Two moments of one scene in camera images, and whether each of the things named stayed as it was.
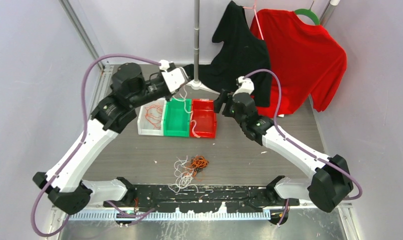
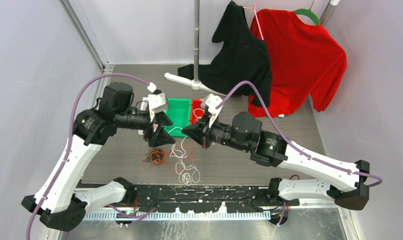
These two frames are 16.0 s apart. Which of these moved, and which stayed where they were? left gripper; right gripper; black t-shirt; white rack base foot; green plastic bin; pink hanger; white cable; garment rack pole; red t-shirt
Moved: right gripper; white cable; left gripper
Stayed: green plastic bin; black t-shirt; white rack base foot; pink hanger; red t-shirt; garment rack pole
